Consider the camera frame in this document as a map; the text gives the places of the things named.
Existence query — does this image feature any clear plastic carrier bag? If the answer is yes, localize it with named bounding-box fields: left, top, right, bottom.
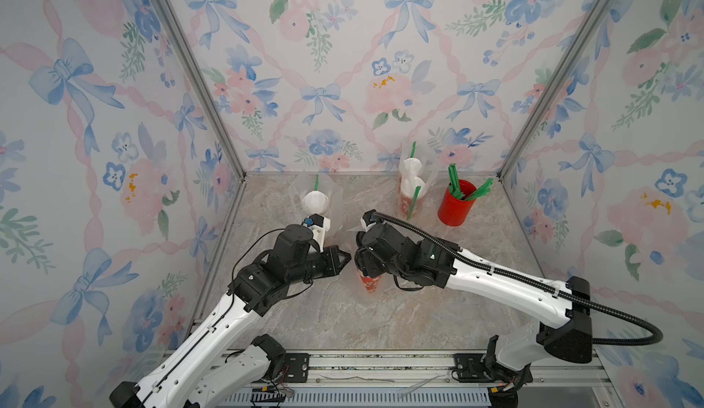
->
left=288, top=172, right=345, bottom=235

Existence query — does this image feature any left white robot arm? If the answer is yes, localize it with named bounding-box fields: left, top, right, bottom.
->
left=109, top=225, right=352, bottom=407

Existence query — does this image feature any white lid cup back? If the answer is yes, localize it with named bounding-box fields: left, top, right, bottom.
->
left=400, top=177, right=429, bottom=218

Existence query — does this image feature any black corrugated cable conduit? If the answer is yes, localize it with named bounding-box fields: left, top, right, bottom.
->
left=369, top=212, right=664, bottom=347

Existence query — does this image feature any green wrapped straws bundle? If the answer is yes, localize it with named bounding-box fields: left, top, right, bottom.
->
left=446, top=163, right=495, bottom=201

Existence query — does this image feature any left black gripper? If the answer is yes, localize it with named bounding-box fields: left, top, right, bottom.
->
left=289, top=243, right=353, bottom=285

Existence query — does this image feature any red cup white lid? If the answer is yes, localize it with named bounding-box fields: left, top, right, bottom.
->
left=400, top=158, right=424, bottom=181

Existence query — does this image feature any red straw holder cup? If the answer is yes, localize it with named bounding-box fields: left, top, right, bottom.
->
left=437, top=184, right=475, bottom=226

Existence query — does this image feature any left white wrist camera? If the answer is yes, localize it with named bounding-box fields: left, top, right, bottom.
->
left=302, top=214, right=331, bottom=253

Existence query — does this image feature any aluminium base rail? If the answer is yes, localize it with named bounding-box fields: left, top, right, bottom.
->
left=223, top=350, right=623, bottom=407

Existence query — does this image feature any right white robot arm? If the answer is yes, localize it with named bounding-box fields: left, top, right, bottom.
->
left=355, top=223, right=593, bottom=384

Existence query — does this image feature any red cup black lid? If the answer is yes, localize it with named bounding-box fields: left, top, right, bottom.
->
left=359, top=272, right=381, bottom=294

